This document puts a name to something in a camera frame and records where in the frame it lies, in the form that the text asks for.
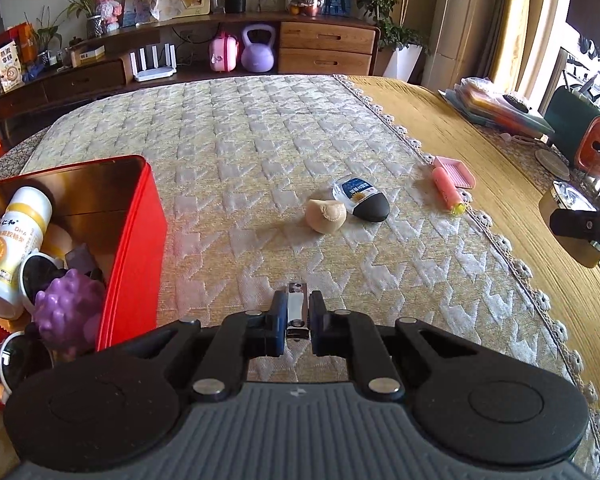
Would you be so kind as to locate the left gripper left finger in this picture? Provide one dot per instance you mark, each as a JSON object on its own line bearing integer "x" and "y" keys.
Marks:
{"x": 241, "y": 337}

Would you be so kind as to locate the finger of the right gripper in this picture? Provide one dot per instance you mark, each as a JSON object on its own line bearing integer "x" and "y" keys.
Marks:
{"x": 580, "y": 224}

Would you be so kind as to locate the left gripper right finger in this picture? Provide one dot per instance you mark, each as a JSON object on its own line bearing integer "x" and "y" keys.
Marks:
{"x": 354, "y": 337}

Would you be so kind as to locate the silver nail clipper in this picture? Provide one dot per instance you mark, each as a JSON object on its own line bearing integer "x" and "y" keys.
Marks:
{"x": 297, "y": 311}

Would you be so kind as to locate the gold round tin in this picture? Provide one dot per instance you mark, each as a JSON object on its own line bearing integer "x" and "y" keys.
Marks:
{"x": 562, "y": 195}

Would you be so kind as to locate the beige garlic shaped toy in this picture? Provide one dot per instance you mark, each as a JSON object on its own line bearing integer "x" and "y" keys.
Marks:
{"x": 325, "y": 216}

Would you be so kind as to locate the black white small bottle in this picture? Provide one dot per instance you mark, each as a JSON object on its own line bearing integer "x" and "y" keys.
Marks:
{"x": 362, "y": 199}

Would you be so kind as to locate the pink tube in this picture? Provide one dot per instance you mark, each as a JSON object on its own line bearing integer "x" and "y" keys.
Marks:
{"x": 451, "y": 197}

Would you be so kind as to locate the purple spiky toy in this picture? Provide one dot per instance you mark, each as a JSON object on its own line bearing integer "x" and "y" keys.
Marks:
{"x": 67, "y": 313}

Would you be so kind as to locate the white sunglasses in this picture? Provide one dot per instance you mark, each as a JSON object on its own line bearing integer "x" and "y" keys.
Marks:
{"x": 23, "y": 354}

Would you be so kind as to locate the red metal tin box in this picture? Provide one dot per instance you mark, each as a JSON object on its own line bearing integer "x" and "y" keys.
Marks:
{"x": 111, "y": 206}

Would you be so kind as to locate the white yellow bottle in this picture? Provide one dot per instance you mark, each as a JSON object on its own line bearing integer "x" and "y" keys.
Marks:
{"x": 22, "y": 229}

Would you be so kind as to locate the glass cup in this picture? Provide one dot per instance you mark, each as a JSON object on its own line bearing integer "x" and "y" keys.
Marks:
{"x": 590, "y": 183}

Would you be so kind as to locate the round coaster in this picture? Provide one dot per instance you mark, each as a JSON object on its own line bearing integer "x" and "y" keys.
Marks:
{"x": 553, "y": 164}

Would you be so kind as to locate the green orange tissue box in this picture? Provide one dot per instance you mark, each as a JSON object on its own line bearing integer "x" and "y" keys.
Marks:
{"x": 576, "y": 122}

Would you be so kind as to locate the yellow table runner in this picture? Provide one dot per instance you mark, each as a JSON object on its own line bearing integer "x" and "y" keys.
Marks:
{"x": 511, "y": 199}

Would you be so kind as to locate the white quilted table mat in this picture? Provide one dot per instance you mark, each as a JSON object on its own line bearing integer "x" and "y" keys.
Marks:
{"x": 235, "y": 161}

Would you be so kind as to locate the stack of books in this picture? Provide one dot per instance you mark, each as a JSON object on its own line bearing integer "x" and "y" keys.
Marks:
{"x": 482, "y": 103}

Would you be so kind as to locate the white standing air conditioner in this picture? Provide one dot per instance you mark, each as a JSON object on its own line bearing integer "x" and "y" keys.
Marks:
{"x": 458, "y": 39}

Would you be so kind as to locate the purple kettlebell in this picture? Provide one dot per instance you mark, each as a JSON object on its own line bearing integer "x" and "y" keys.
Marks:
{"x": 258, "y": 58}

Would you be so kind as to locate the white router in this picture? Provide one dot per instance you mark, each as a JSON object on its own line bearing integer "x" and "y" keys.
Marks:
{"x": 149, "y": 64}

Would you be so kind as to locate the wooden tv cabinet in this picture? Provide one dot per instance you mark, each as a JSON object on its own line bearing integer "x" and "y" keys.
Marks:
{"x": 303, "y": 45}

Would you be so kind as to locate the tall green plant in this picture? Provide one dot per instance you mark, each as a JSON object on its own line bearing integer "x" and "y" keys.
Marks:
{"x": 404, "y": 44}

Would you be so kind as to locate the snack box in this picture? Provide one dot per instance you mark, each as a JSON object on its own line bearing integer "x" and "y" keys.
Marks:
{"x": 10, "y": 67}

